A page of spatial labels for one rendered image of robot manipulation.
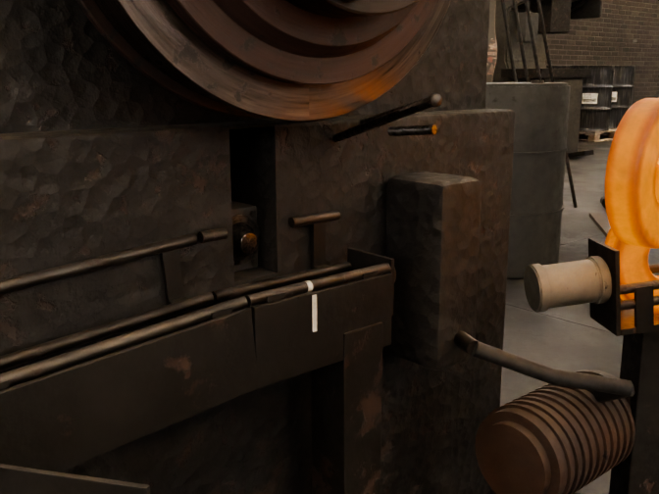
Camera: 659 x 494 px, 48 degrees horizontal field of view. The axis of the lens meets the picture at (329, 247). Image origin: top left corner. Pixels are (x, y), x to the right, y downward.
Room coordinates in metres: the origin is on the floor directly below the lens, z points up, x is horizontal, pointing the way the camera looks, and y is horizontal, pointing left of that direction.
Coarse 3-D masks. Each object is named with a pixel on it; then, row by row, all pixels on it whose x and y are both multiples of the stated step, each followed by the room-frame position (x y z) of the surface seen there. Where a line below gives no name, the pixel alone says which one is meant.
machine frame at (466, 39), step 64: (0, 0) 0.70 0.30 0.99; (64, 0) 0.74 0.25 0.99; (0, 64) 0.70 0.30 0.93; (64, 64) 0.74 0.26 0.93; (128, 64) 0.78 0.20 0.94; (448, 64) 1.11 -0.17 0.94; (0, 128) 0.70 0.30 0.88; (64, 128) 0.74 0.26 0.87; (128, 128) 0.75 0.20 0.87; (192, 128) 0.77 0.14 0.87; (256, 128) 0.86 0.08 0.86; (320, 128) 0.88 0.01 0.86; (384, 128) 0.95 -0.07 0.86; (448, 128) 1.03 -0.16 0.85; (512, 128) 1.12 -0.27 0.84; (0, 192) 0.64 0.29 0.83; (64, 192) 0.68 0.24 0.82; (128, 192) 0.72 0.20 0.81; (192, 192) 0.77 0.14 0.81; (256, 192) 0.86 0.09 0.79; (320, 192) 0.88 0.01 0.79; (384, 192) 0.95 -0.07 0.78; (0, 256) 0.64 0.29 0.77; (64, 256) 0.67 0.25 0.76; (192, 256) 0.76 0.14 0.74; (0, 320) 0.63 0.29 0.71; (64, 320) 0.67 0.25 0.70; (384, 384) 0.95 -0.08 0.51; (448, 384) 1.04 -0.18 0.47; (128, 448) 0.71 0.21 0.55; (192, 448) 0.76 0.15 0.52; (256, 448) 0.81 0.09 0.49; (384, 448) 0.95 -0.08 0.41; (448, 448) 1.04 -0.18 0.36
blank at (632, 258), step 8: (608, 232) 0.91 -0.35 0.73; (608, 240) 0.90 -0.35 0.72; (616, 240) 0.89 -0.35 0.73; (616, 248) 0.88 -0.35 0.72; (624, 248) 0.88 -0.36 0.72; (632, 248) 0.88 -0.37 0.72; (640, 248) 0.88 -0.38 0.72; (648, 248) 0.88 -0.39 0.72; (624, 256) 0.88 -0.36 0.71; (632, 256) 0.88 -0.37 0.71; (640, 256) 0.88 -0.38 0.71; (624, 264) 0.88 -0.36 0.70; (632, 264) 0.88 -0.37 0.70; (640, 264) 0.88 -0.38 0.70; (624, 272) 0.88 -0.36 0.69; (632, 272) 0.88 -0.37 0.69; (640, 272) 0.88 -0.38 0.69; (648, 272) 0.88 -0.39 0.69; (624, 280) 0.88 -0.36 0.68; (632, 280) 0.88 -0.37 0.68; (640, 280) 0.88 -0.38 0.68; (648, 280) 0.88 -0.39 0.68; (624, 296) 0.88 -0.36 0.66; (632, 296) 0.88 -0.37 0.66; (656, 312) 0.89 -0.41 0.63
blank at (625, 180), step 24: (624, 120) 0.74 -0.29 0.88; (648, 120) 0.72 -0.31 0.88; (624, 144) 0.72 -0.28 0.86; (648, 144) 0.72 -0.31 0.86; (624, 168) 0.71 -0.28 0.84; (648, 168) 0.72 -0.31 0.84; (624, 192) 0.71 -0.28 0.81; (648, 192) 0.72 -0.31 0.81; (624, 216) 0.72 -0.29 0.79; (648, 216) 0.73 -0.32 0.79; (624, 240) 0.75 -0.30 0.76; (648, 240) 0.73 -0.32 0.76
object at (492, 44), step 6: (492, 0) 5.01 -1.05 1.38; (492, 6) 5.01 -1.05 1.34; (492, 12) 5.02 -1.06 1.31; (492, 18) 5.02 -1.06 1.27; (492, 24) 5.02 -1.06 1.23; (492, 30) 5.01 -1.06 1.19; (492, 36) 5.01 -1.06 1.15; (492, 42) 5.00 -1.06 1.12; (492, 48) 4.99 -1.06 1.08; (492, 54) 4.99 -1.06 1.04; (492, 60) 4.99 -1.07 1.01; (492, 66) 5.00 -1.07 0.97; (492, 72) 5.01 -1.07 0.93; (486, 78) 4.99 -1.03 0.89; (492, 78) 5.03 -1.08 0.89
